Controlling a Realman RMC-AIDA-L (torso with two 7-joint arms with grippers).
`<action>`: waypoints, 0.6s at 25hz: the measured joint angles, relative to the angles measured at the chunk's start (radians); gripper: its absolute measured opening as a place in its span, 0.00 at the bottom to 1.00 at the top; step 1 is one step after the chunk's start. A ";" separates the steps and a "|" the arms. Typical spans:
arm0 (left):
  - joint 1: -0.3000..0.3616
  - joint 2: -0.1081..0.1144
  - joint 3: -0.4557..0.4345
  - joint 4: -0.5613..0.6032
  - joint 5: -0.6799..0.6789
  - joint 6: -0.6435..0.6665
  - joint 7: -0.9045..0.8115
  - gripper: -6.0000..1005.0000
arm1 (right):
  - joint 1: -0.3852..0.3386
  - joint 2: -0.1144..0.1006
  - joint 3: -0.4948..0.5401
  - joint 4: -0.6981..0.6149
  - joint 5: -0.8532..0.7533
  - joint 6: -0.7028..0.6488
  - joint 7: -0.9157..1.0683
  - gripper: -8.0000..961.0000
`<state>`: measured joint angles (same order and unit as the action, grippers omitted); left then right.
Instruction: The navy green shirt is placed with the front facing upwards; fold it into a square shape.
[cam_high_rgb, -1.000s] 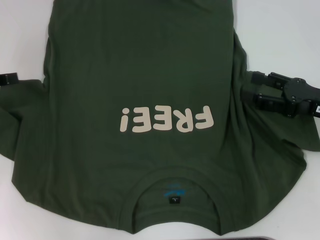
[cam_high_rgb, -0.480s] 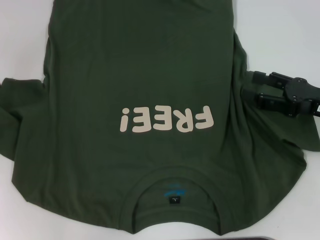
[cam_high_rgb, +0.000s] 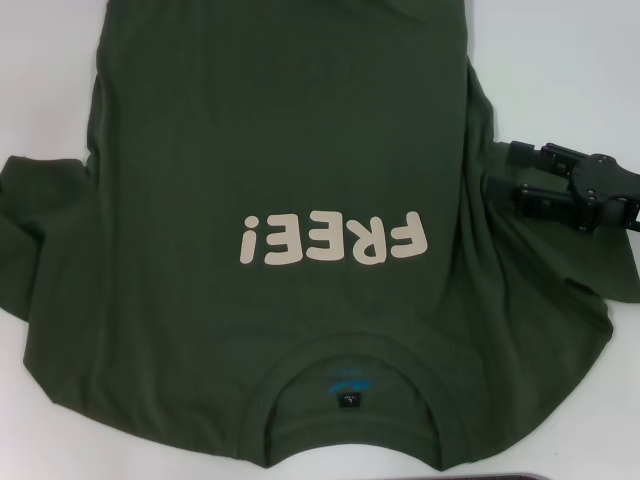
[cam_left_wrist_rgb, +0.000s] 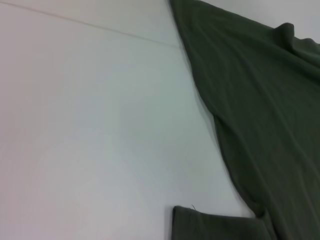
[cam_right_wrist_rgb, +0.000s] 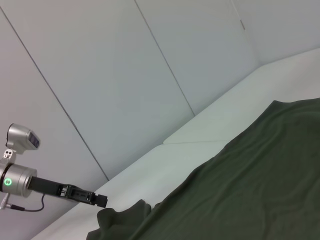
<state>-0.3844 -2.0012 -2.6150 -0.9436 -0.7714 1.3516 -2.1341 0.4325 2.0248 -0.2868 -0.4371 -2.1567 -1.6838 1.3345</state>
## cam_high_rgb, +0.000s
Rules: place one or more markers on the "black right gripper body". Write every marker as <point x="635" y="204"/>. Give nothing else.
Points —
<point x="607" y="195"/>

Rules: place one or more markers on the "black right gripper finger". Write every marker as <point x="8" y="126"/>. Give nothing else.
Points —
<point x="545" y="202"/>
<point x="545" y="155"/>

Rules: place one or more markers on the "dark green FREE t-shirt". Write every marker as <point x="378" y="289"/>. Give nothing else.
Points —
<point x="310" y="150"/>

